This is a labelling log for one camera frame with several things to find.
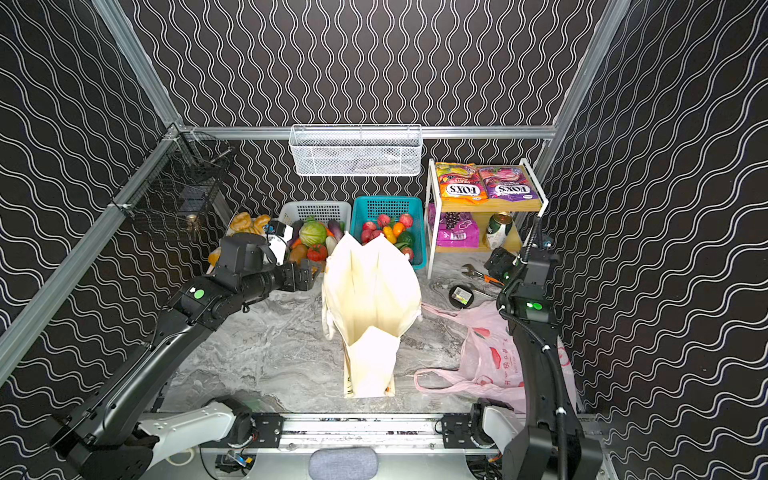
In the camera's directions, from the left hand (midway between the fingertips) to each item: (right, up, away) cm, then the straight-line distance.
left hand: (312, 263), depth 69 cm
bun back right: (-31, +14, +46) cm, 58 cm away
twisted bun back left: (-39, +14, +46) cm, 62 cm away
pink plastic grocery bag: (+46, -30, +12) cm, 56 cm away
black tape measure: (+42, -12, +28) cm, 52 cm away
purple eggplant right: (-2, +11, +43) cm, 45 cm away
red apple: (+16, +15, +46) cm, 51 cm away
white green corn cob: (-3, +6, +37) cm, 38 cm away
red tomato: (-7, +2, +34) cm, 35 cm away
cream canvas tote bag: (+12, -12, +28) cm, 33 cm away
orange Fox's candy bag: (+38, +22, +12) cm, 45 cm away
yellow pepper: (+18, +10, +40) cm, 45 cm away
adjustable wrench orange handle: (+48, -4, +36) cm, 60 cm away
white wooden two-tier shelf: (+72, +18, +48) cm, 88 cm away
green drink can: (+49, +10, +15) cm, 52 cm away
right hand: (+49, +2, +8) cm, 49 cm away
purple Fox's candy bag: (+50, +21, +12) cm, 56 cm away
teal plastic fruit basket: (+9, +20, +48) cm, 52 cm away
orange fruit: (+22, +12, +44) cm, 50 cm away
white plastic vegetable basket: (-19, +18, +45) cm, 52 cm away
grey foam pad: (+7, -45, -1) cm, 46 cm away
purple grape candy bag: (+38, +10, +20) cm, 44 cm away
